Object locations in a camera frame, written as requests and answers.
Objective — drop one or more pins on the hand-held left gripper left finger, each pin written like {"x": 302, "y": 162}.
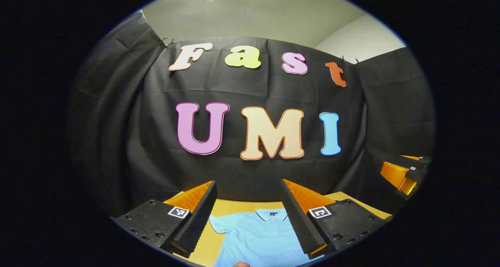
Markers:
{"x": 199, "y": 220}

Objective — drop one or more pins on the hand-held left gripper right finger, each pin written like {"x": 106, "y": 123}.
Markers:
{"x": 299, "y": 220}

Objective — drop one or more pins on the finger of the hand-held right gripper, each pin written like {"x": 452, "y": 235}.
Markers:
{"x": 425, "y": 159}
{"x": 415, "y": 176}

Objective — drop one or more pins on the light blue polo T-shirt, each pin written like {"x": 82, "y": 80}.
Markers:
{"x": 258, "y": 239}

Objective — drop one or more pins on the black backdrop cloth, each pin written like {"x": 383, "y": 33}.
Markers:
{"x": 234, "y": 173}

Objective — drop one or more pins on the black cloth clip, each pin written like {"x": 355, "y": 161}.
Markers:
{"x": 168, "y": 42}
{"x": 349, "y": 59}

